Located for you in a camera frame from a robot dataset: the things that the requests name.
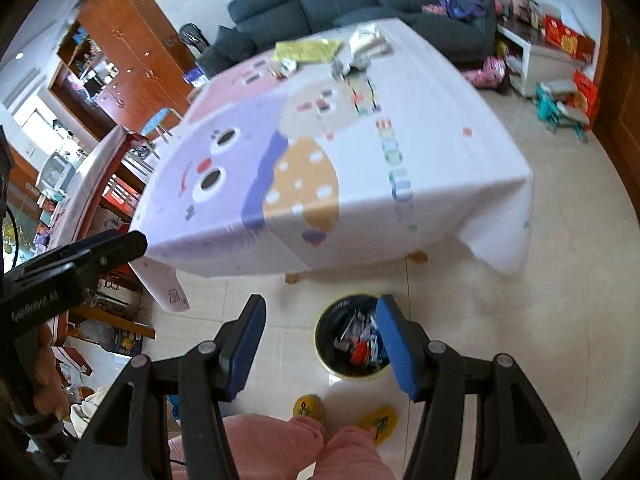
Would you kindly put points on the person's left yellow slipper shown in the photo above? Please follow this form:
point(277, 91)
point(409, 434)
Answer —
point(308, 407)

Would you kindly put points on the person's yellow slipper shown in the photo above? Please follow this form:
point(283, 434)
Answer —
point(308, 407)
point(377, 422)

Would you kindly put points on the dark sofa cushion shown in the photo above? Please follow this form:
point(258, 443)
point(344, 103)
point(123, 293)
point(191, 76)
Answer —
point(234, 42)

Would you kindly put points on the black chair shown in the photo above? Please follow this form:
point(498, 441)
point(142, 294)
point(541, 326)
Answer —
point(192, 37)

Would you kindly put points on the blue seat stool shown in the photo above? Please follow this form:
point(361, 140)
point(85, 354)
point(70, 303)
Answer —
point(160, 117)

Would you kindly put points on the yellow-green flat packet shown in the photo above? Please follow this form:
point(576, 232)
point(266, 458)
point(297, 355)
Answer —
point(307, 50)

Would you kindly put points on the brown wooden cabinet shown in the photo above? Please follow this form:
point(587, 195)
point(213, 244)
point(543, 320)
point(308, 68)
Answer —
point(140, 25)

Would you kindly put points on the pile of mixed wrappers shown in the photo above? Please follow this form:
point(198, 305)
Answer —
point(360, 340)

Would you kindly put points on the white side table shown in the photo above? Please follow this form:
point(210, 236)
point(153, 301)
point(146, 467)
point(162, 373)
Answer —
point(545, 60)

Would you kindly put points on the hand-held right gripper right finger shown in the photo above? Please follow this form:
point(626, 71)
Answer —
point(395, 345)

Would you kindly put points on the wooden leg table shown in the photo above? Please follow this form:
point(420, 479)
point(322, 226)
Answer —
point(294, 278)

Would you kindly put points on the red wooden chair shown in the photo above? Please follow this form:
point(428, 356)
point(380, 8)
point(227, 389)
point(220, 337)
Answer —
point(115, 322)

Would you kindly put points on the pink patterned bag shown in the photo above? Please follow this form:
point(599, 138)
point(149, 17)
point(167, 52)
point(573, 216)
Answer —
point(485, 72)

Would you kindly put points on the white crumpled cloth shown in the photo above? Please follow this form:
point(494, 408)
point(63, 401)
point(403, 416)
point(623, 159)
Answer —
point(87, 410)

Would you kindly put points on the red patterned gift box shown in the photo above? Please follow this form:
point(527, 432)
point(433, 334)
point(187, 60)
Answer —
point(586, 92)
point(567, 37)

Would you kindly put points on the white plastic bag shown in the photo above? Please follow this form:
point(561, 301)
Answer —
point(367, 40)

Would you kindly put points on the white kitchen appliance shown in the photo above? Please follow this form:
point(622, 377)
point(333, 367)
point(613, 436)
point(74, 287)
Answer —
point(55, 172)

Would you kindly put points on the teal plastic toy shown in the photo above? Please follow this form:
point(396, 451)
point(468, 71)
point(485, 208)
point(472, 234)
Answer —
point(550, 107)

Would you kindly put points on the person's pink trouser leg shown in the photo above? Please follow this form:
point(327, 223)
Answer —
point(270, 440)
point(350, 455)

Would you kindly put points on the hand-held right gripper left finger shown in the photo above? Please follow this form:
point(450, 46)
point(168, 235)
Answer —
point(249, 345)

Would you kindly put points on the yellow trash bin black liner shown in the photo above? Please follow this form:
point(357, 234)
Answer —
point(326, 332)

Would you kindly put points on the person's right pink trouser leg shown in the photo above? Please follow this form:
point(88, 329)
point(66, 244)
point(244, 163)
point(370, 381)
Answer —
point(350, 455)

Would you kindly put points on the person's right yellow slipper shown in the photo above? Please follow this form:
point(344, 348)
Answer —
point(377, 422)

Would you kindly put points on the table with cartoon tablecloth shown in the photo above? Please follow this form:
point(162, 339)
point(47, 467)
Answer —
point(350, 160)

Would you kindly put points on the person's left forearm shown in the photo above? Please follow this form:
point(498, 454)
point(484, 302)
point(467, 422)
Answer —
point(47, 365)

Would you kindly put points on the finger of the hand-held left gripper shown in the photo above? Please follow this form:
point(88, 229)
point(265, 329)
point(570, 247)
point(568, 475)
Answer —
point(115, 247)

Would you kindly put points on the small silver wrapper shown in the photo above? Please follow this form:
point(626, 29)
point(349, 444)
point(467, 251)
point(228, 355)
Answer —
point(289, 66)

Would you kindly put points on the person's left pink trouser leg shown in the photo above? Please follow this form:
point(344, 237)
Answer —
point(270, 440)

